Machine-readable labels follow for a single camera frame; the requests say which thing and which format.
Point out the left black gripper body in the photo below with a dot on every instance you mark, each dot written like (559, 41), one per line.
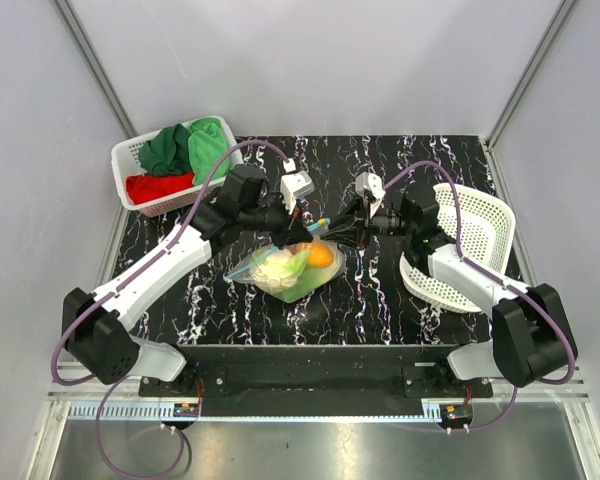
(273, 219)

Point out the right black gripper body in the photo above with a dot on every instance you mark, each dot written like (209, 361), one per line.
(384, 222)

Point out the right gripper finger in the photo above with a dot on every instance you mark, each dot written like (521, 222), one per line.
(341, 223)
(345, 238)

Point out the clear zip top bag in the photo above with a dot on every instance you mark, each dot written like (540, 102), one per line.
(241, 273)

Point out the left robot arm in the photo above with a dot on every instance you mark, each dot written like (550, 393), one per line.
(96, 326)

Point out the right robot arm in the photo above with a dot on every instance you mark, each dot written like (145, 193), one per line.
(531, 338)

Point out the fake orange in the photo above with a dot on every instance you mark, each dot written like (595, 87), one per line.
(320, 255)

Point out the fake white cauliflower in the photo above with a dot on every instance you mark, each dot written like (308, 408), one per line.
(276, 272)

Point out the black marble pattern mat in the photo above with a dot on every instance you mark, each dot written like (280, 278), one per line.
(368, 303)

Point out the light green cloth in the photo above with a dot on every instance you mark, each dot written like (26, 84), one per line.
(206, 145)

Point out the white oval basket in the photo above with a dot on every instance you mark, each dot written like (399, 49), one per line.
(487, 227)

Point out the white rectangular basket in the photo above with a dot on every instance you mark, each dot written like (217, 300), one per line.
(125, 163)

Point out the dark green cloth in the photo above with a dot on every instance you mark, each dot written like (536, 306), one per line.
(167, 153)

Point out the red cloth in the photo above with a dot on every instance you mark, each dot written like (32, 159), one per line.
(145, 188)

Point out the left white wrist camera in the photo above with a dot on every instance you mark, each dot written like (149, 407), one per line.
(294, 184)

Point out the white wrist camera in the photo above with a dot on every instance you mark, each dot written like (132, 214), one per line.
(370, 188)
(294, 184)

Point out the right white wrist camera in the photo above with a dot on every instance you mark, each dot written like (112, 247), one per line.
(370, 188)

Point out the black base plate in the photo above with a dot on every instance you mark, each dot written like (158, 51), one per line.
(376, 383)

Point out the right aluminium frame post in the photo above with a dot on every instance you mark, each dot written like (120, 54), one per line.
(558, 21)

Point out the aluminium frame post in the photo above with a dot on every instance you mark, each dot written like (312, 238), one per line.
(88, 54)
(558, 21)

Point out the left aluminium frame post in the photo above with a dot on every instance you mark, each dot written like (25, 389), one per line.
(88, 54)

